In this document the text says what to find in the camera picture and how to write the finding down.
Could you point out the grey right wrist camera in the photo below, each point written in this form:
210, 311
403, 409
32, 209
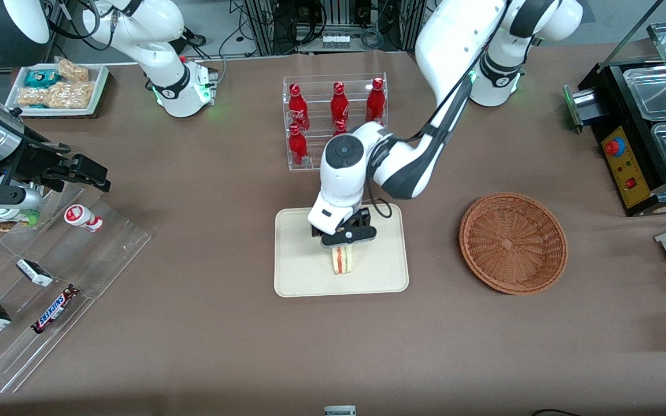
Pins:
3, 199

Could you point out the grey white small device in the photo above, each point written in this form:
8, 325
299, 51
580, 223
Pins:
340, 411

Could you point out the clear peanut snack bag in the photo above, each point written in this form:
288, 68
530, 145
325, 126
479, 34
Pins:
73, 70
73, 95
32, 97

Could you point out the triangle sandwich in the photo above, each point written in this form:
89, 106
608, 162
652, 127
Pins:
343, 261

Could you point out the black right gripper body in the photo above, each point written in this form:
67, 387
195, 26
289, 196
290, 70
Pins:
33, 163

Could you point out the black food warmer machine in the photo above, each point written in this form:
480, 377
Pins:
628, 150

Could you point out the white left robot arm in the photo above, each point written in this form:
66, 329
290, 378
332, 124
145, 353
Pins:
448, 40

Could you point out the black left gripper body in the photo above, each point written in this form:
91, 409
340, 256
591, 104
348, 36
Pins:
359, 219

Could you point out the green snack packet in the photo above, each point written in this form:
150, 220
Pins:
31, 218

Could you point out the white snack tray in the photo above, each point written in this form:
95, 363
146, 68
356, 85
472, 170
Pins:
99, 95

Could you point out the snickers chocolate bar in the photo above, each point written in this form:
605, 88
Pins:
55, 309

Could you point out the red cola bottle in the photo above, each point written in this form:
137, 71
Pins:
340, 127
375, 103
339, 105
296, 108
297, 145

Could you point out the clear acrylic display stand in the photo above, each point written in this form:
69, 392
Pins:
96, 254

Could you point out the aluminium frame rack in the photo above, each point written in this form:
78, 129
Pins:
261, 26

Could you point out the clear acrylic bottle rack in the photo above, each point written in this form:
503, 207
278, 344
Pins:
318, 86

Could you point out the round brown wicker basket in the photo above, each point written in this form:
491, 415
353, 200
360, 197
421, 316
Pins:
512, 242

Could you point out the white power strip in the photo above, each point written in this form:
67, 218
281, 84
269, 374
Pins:
336, 41

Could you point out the teal snack packet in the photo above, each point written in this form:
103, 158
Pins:
41, 78

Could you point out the white red yogurt bottle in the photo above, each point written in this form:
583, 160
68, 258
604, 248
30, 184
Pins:
81, 218

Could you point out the beige rectangular tray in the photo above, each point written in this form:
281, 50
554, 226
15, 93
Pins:
304, 260

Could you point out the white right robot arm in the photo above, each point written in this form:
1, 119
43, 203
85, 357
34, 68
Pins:
159, 34

